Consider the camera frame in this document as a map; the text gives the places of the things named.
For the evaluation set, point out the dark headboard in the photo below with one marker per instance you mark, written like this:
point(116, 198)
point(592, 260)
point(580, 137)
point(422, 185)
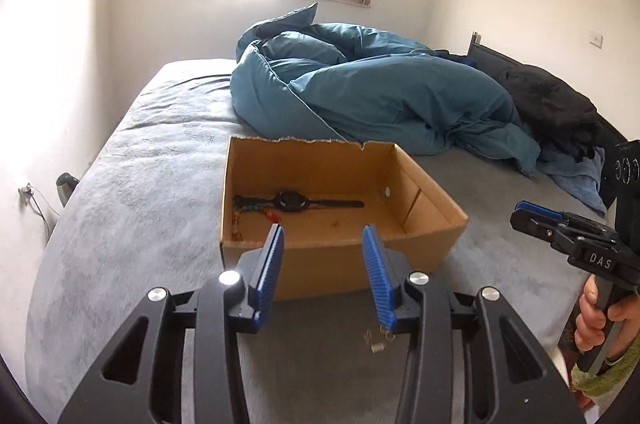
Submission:
point(492, 56)

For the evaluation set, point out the teal duvet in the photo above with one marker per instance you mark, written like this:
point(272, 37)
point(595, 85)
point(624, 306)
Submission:
point(380, 93)

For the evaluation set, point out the blue towel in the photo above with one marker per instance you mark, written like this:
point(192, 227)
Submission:
point(580, 179)

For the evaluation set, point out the brown cardboard box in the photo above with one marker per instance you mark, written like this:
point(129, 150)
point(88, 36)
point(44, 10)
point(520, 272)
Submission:
point(320, 274)

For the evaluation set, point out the black wristwatch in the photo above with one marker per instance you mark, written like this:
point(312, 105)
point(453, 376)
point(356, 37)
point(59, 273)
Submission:
point(290, 200)

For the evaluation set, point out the white wall switch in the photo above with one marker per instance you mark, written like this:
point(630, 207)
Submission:
point(596, 37)

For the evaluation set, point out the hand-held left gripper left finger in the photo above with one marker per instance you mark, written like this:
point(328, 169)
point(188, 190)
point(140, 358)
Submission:
point(267, 269)

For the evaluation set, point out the black jacket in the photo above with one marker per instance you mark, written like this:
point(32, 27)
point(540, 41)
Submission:
point(550, 103)

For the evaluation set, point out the white wall outlet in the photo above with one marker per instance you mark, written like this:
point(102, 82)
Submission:
point(26, 191)

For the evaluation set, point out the person's right hand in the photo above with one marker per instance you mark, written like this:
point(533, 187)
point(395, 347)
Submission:
point(589, 319)

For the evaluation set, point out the dark grey object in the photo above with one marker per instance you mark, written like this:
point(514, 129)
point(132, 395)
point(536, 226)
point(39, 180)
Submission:
point(65, 186)

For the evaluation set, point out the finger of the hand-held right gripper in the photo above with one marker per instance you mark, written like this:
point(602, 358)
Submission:
point(535, 226)
point(540, 210)

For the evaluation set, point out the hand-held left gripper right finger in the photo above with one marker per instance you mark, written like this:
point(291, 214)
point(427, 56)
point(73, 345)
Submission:
point(377, 284)

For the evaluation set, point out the grey bed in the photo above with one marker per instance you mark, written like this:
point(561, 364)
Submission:
point(150, 204)

